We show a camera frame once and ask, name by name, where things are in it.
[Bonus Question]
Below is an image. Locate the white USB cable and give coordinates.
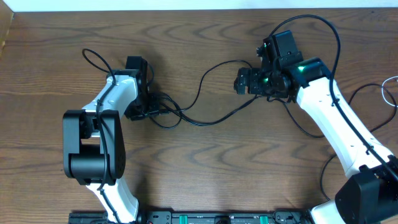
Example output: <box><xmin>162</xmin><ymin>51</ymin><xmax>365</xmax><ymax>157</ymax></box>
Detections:
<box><xmin>381</xmin><ymin>75</ymin><xmax>398</xmax><ymax>108</ymax></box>

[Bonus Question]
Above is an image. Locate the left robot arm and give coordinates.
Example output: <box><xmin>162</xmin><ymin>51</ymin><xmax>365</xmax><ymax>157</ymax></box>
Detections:
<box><xmin>63</xmin><ymin>56</ymin><xmax>161</xmax><ymax>223</ymax></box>

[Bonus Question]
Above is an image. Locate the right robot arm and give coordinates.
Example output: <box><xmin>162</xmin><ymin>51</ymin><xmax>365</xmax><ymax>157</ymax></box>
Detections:
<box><xmin>234</xmin><ymin>30</ymin><xmax>397</xmax><ymax>223</ymax></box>

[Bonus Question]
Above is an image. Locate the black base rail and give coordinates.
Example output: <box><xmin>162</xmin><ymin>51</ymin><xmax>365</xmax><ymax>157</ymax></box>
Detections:
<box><xmin>68</xmin><ymin>210</ymin><xmax>313</xmax><ymax>224</ymax></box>

